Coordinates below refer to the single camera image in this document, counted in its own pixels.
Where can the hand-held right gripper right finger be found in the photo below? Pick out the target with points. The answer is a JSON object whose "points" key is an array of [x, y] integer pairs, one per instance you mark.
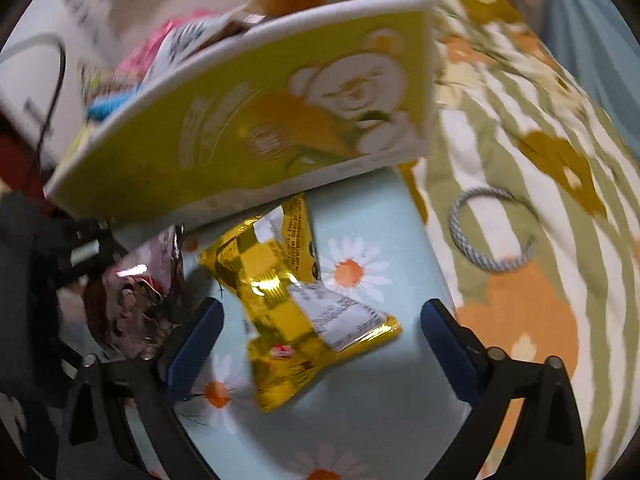
{"points": [[450, 355]]}

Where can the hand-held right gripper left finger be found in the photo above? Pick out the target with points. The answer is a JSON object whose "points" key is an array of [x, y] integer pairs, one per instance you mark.
{"points": [[192, 355]]}

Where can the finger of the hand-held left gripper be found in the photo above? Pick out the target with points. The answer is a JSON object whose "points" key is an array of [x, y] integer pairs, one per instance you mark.
{"points": [[95, 255]]}

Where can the brown snack packet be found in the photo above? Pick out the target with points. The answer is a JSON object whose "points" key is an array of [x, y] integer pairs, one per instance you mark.
{"points": [[130, 305]]}

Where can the gold snack packet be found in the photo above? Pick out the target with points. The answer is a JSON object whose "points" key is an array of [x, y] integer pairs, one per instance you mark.
{"points": [[290, 320]]}

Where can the green cardboard box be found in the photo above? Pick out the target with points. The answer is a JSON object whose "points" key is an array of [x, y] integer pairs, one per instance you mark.
{"points": [[200, 160]]}

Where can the floral striped blanket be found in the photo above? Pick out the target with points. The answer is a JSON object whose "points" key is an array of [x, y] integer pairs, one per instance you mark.
{"points": [[550, 310]]}

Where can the blue snack packet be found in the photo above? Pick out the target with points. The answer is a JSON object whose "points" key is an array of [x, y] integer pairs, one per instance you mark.
{"points": [[112, 105]]}

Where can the white appliance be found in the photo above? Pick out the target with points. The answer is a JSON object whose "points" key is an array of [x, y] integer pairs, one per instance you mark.
{"points": [[25, 75]]}

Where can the pink snack packet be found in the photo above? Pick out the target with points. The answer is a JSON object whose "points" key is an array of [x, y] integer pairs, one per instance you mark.
{"points": [[150, 50]]}

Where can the light blue cloth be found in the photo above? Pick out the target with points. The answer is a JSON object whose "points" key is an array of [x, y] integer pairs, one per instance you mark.
{"points": [[590, 35]]}

